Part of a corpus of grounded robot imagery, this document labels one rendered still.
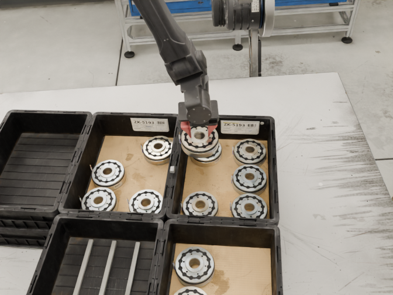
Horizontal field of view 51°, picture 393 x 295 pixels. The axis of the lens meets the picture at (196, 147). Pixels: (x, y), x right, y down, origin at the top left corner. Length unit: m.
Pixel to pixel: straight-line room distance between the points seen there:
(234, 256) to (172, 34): 0.61
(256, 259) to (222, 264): 0.09
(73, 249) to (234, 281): 0.46
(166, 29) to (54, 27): 2.99
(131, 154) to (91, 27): 2.40
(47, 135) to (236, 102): 0.75
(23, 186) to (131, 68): 1.87
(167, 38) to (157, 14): 0.06
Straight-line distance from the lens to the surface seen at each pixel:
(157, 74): 3.05
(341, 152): 1.60
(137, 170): 1.35
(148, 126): 1.40
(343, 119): 1.72
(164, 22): 0.87
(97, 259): 1.21
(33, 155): 1.51
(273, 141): 1.28
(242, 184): 1.25
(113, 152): 1.42
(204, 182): 1.29
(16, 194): 1.43
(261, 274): 1.14
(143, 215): 1.13
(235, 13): 1.41
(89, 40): 3.55
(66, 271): 1.22
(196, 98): 0.91
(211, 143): 1.12
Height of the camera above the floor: 1.87
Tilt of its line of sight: 48 degrees down
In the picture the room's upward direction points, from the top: 5 degrees counter-clockwise
